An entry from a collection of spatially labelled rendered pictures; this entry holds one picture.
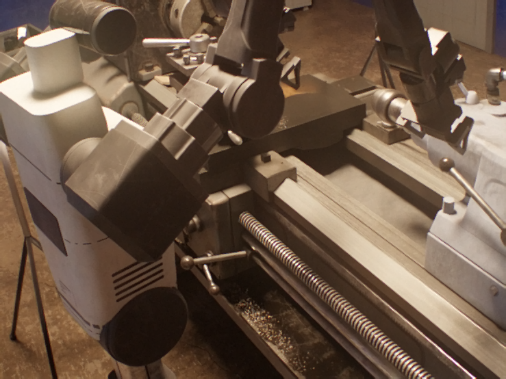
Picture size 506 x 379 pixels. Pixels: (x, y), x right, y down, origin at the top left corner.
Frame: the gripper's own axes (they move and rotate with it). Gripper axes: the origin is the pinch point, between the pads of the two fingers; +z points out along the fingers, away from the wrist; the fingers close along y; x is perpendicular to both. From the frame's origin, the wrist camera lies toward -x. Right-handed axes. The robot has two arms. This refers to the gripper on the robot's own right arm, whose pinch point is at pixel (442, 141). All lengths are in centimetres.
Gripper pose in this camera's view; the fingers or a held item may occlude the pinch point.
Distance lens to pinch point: 124.1
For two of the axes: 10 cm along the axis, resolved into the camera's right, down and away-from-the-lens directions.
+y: -6.3, -3.5, 6.9
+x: -6.2, 7.6, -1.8
